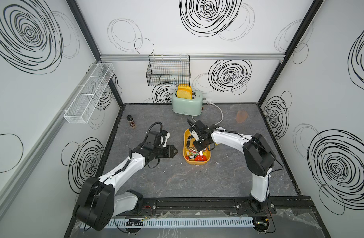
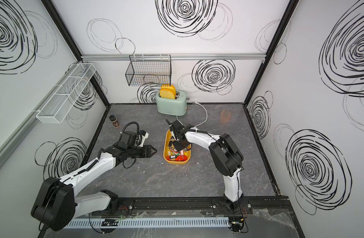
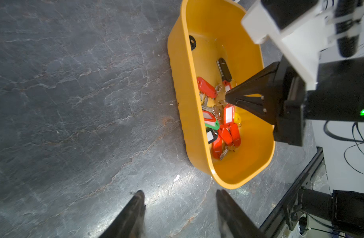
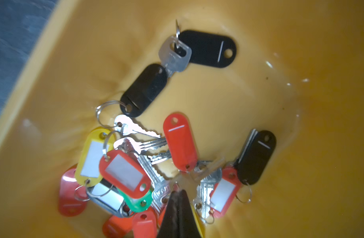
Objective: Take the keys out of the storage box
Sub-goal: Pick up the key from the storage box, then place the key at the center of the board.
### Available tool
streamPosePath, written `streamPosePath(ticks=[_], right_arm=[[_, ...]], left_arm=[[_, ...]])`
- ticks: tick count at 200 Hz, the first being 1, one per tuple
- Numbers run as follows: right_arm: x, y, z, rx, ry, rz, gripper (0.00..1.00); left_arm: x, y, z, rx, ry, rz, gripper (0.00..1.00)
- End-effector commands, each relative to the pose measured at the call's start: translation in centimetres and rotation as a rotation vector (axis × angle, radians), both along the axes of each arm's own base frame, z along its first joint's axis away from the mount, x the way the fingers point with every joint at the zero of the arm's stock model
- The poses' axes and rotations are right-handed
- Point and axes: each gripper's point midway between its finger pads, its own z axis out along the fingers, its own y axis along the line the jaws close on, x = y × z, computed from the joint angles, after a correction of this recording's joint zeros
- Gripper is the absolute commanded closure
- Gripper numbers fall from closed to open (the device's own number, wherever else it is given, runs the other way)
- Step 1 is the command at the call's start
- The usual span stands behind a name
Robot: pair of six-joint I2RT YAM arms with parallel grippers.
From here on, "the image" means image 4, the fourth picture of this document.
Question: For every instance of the black key tag right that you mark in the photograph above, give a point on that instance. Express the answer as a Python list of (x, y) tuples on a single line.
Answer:
[(255, 156)]

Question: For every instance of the yellow plastic storage box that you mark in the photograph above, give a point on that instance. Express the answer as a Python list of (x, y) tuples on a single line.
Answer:
[(214, 119)]

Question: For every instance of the red windowed key tag right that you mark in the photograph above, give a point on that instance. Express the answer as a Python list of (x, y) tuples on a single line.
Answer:
[(224, 192)]

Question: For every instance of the red windowed key tag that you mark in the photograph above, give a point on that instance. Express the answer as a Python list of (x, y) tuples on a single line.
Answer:
[(224, 192), (119, 169)]

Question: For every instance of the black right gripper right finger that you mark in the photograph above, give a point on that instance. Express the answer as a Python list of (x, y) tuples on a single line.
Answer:
[(189, 226)]

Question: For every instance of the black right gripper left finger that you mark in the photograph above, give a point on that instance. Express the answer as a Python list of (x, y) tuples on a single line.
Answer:
[(171, 225)]

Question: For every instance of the black key tag top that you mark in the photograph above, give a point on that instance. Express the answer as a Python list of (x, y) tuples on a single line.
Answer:
[(209, 49)]

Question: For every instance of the red windowed key tag left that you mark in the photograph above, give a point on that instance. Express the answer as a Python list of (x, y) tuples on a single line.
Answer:
[(119, 169)]

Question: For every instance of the green key tag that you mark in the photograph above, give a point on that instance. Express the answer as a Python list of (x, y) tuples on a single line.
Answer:
[(137, 205)]

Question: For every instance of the silver square head key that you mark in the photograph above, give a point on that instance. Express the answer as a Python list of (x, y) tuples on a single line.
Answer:
[(170, 60)]

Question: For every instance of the black key tag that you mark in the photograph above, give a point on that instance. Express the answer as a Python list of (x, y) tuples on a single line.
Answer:
[(144, 90), (255, 156), (209, 49)]

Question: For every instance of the yellow windowed key tag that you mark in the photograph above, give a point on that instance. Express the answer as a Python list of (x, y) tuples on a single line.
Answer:
[(87, 171)]

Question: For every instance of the silver keys bunch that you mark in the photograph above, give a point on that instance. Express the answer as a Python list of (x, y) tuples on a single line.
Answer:
[(143, 152)]

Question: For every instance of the black key tag middle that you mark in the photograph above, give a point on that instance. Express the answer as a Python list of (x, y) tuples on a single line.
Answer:
[(144, 90)]

